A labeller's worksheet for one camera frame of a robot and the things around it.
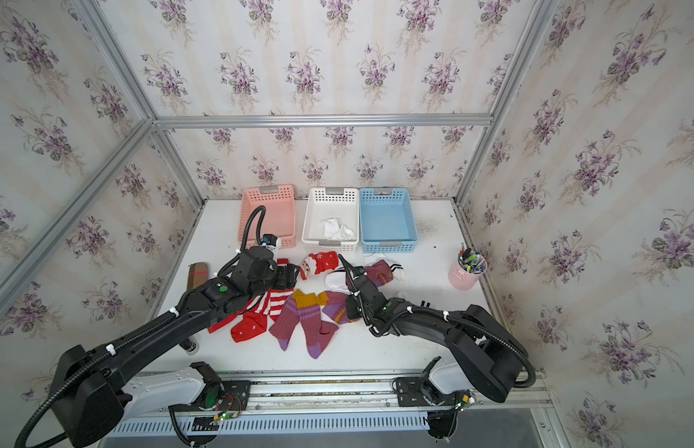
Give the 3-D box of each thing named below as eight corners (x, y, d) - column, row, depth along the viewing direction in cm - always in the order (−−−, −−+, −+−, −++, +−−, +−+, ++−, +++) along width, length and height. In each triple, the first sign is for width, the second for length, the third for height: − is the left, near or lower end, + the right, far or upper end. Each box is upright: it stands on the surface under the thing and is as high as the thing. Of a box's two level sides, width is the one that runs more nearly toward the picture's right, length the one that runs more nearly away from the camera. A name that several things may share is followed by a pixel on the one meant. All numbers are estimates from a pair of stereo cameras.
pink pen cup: (443, 285, 97) (455, 265, 87) (451, 266, 102) (463, 246, 92) (468, 297, 94) (483, 278, 84) (474, 277, 99) (490, 257, 89)
